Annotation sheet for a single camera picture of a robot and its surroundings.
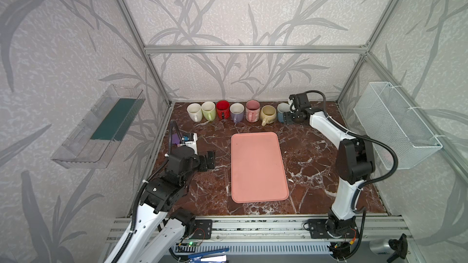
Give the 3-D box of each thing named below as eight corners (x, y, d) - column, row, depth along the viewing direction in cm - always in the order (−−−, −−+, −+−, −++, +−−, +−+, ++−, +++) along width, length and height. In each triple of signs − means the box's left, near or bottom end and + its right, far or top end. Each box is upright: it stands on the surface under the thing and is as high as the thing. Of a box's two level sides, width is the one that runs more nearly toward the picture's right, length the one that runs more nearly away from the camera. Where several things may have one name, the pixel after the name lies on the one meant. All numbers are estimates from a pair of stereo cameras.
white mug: (187, 118, 114) (183, 107, 107) (197, 111, 118) (194, 100, 110) (198, 127, 110) (195, 117, 102) (208, 120, 114) (205, 109, 106)
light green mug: (202, 125, 111) (199, 115, 103) (205, 111, 118) (202, 101, 110) (215, 125, 111) (212, 115, 103) (217, 111, 118) (215, 101, 110)
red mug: (216, 121, 112) (214, 113, 106) (218, 108, 118) (216, 100, 113) (229, 121, 112) (228, 113, 106) (230, 108, 119) (229, 100, 113)
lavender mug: (230, 126, 111) (229, 117, 104) (231, 111, 118) (230, 102, 111) (244, 126, 111) (244, 117, 104) (244, 111, 118) (244, 102, 111)
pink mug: (245, 126, 109) (245, 115, 101) (245, 110, 117) (245, 99, 109) (259, 126, 109) (261, 115, 101) (259, 110, 117) (260, 99, 109)
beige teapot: (260, 128, 110) (262, 117, 102) (260, 115, 116) (261, 104, 108) (274, 128, 110) (277, 117, 102) (273, 115, 116) (275, 105, 108)
